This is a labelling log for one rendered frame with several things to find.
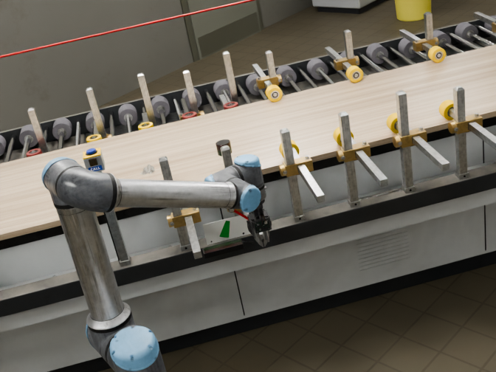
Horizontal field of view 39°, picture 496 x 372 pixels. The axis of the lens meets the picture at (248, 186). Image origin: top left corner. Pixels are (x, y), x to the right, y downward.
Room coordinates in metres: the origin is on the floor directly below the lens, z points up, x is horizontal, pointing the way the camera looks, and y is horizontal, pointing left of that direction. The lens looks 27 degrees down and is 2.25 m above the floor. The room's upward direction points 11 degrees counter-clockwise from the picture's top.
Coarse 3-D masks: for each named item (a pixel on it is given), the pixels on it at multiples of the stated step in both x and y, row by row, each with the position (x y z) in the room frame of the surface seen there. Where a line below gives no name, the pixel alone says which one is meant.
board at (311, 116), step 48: (480, 48) 3.68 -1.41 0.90; (288, 96) 3.54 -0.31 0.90; (336, 96) 3.40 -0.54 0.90; (384, 96) 3.28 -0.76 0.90; (432, 96) 3.16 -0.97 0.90; (480, 96) 3.04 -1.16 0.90; (96, 144) 3.40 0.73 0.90; (144, 144) 3.28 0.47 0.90; (192, 144) 3.16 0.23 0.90; (240, 144) 3.04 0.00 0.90; (336, 144) 2.84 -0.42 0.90; (384, 144) 2.80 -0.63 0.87; (0, 192) 3.04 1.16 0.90; (48, 192) 2.94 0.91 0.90; (0, 240) 2.62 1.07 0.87
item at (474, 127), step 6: (450, 114) 2.82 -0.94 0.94; (474, 126) 2.62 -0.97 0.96; (480, 126) 2.61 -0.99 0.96; (474, 132) 2.61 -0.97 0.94; (480, 132) 2.55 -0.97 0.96; (486, 132) 2.54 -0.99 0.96; (480, 138) 2.55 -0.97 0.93; (486, 138) 2.50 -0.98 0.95; (492, 138) 2.48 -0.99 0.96; (492, 144) 2.46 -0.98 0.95
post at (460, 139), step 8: (456, 88) 2.68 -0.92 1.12; (456, 96) 2.67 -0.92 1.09; (464, 96) 2.67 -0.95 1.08; (456, 104) 2.67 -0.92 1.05; (464, 104) 2.67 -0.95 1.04; (456, 112) 2.67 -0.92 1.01; (464, 112) 2.67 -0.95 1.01; (456, 120) 2.68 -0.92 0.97; (464, 120) 2.67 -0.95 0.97; (456, 136) 2.68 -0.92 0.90; (464, 136) 2.67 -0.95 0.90; (456, 144) 2.69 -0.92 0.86; (464, 144) 2.67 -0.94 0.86; (456, 152) 2.69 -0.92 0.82; (464, 152) 2.67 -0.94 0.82; (456, 160) 2.69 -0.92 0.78; (464, 160) 2.67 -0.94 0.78; (456, 168) 2.70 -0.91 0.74; (464, 168) 2.67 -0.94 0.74
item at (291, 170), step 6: (294, 162) 2.59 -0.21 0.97; (300, 162) 2.58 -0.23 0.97; (306, 162) 2.59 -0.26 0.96; (312, 162) 2.59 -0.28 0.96; (282, 168) 2.58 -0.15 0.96; (288, 168) 2.58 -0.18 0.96; (294, 168) 2.58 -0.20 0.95; (312, 168) 2.59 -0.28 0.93; (282, 174) 2.58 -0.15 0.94; (288, 174) 2.58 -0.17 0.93; (294, 174) 2.58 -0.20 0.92
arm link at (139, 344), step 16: (128, 336) 1.81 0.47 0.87; (144, 336) 1.80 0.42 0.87; (112, 352) 1.75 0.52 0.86; (128, 352) 1.73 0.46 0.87; (144, 352) 1.73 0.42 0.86; (160, 352) 1.79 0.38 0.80; (112, 368) 1.79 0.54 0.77; (128, 368) 1.71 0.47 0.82; (144, 368) 1.71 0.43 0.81; (160, 368) 1.75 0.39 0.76
